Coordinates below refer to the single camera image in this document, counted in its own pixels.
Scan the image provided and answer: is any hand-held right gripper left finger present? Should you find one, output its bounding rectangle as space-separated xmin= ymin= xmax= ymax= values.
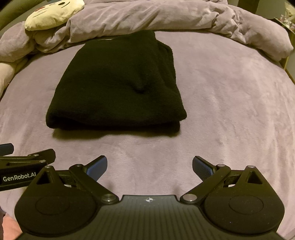
xmin=30 ymin=155 xmax=118 ymax=205

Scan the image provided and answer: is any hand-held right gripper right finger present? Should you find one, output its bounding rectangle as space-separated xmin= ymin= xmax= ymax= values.
xmin=180 ymin=156 xmax=269 ymax=205

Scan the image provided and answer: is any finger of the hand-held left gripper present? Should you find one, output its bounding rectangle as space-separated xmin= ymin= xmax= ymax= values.
xmin=0 ymin=143 xmax=14 ymax=155
xmin=0 ymin=149 xmax=56 ymax=166

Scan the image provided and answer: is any black knit sweater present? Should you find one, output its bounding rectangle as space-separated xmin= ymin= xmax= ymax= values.
xmin=46 ymin=30 xmax=188 ymax=135

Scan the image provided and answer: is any purple bed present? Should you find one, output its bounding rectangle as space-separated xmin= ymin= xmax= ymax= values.
xmin=0 ymin=30 xmax=295 ymax=222

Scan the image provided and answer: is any light pink padded cloth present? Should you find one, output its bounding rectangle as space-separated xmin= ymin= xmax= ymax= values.
xmin=0 ymin=59 xmax=28 ymax=97

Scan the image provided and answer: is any purple pillow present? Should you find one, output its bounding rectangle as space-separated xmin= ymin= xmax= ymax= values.
xmin=0 ymin=20 xmax=38 ymax=63

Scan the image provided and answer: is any grey sofa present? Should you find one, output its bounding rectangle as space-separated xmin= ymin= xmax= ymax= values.
xmin=0 ymin=0 xmax=44 ymax=31

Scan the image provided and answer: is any cream plush face pillow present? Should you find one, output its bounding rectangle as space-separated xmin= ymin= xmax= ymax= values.
xmin=24 ymin=0 xmax=85 ymax=31

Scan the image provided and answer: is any purple duvet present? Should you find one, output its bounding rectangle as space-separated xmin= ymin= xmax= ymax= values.
xmin=59 ymin=0 xmax=294 ymax=63

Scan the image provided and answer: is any gold side table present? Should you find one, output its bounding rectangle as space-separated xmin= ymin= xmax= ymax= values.
xmin=273 ymin=6 xmax=295 ymax=82

